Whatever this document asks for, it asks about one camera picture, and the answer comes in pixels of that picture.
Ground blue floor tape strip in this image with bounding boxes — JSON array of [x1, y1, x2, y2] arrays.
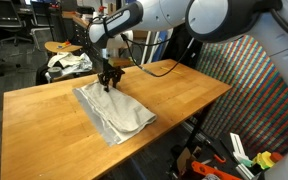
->
[[128, 158, 143, 180]]

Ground round wooden side table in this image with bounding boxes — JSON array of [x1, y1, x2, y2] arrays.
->
[[44, 41, 84, 54]]

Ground thin cable with silver connector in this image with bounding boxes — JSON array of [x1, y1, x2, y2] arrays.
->
[[120, 33, 196, 78]]

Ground wooden workbench with drawers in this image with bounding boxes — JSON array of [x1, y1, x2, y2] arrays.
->
[[72, 15, 103, 73]]

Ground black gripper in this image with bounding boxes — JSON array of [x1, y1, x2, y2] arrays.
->
[[97, 59, 126, 94]]

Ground white crumpled cloth pile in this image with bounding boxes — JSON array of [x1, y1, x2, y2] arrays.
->
[[47, 51, 94, 77]]

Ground white woven towel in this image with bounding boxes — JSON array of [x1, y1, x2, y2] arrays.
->
[[80, 79, 158, 143]]

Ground multicolour patterned backdrop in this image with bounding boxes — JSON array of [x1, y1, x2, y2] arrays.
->
[[190, 34, 288, 158]]

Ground grey duct tape roll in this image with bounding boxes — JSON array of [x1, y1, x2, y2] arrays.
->
[[47, 66, 63, 80]]

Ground open cardboard box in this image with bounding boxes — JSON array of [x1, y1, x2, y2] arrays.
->
[[176, 145, 202, 175]]

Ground black metal table frame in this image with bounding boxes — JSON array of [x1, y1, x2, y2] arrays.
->
[[183, 103, 215, 158]]

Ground white aluminium rails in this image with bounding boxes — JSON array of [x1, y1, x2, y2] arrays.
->
[[229, 132, 255, 180]]

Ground tan wrist camera block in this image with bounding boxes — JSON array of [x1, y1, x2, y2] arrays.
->
[[108, 57, 135, 68]]

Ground yellow green tool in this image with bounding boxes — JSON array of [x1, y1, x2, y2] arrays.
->
[[252, 150, 276, 170]]

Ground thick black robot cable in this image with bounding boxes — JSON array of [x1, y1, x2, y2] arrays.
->
[[268, 8, 288, 44]]

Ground red black bottle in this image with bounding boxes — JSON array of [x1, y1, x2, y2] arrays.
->
[[98, 5, 108, 17]]

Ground grey duct tape strip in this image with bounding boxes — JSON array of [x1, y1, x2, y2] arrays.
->
[[71, 87, 122, 148]]

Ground red round cap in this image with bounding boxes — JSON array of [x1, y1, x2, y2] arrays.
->
[[269, 151, 284, 164]]

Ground yellow red small item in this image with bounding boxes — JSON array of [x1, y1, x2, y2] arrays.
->
[[56, 40, 72, 50]]

